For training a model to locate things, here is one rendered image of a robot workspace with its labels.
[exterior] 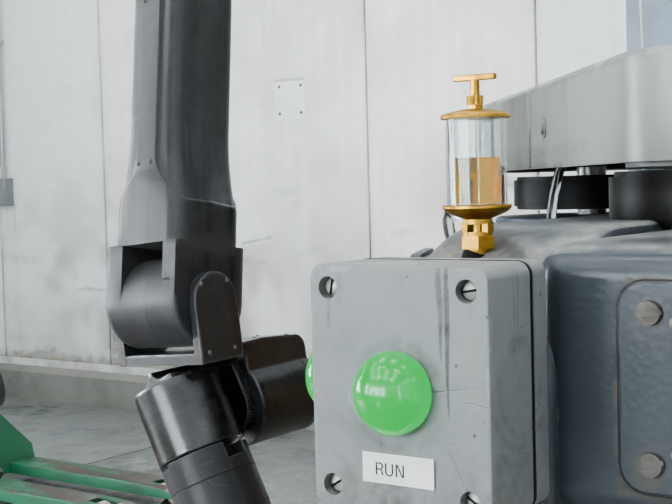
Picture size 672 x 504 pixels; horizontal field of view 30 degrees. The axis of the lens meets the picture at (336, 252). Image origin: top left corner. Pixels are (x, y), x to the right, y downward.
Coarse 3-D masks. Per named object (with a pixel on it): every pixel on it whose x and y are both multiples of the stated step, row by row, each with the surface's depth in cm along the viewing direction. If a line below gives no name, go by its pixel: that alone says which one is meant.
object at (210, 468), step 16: (208, 448) 77; (224, 448) 77; (240, 448) 79; (176, 464) 77; (192, 464) 77; (208, 464) 77; (224, 464) 77; (240, 464) 78; (176, 480) 77; (192, 480) 77; (208, 480) 77; (224, 480) 77; (240, 480) 77; (256, 480) 78; (176, 496) 78; (192, 496) 77; (208, 496) 76; (224, 496) 76; (240, 496) 77; (256, 496) 77
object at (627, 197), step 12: (612, 180) 58; (624, 180) 57; (636, 180) 56; (648, 180) 56; (660, 180) 55; (612, 192) 58; (624, 192) 57; (636, 192) 56; (648, 192) 56; (660, 192) 55; (612, 204) 58; (624, 204) 57; (636, 204) 56; (648, 204) 56; (660, 204) 55; (612, 216) 58; (624, 216) 57; (636, 216) 56; (648, 216) 56; (660, 216) 55
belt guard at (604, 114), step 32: (608, 64) 59; (640, 64) 56; (512, 96) 82; (544, 96) 73; (576, 96) 66; (608, 96) 60; (640, 96) 56; (512, 128) 83; (544, 128) 73; (576, 128) 66; (608, 128) 60; (640, 128) 56; (512, 160) 83; (544, 160) 74; (576, 160) 66; (608, 160) 60; (640, 160) 56
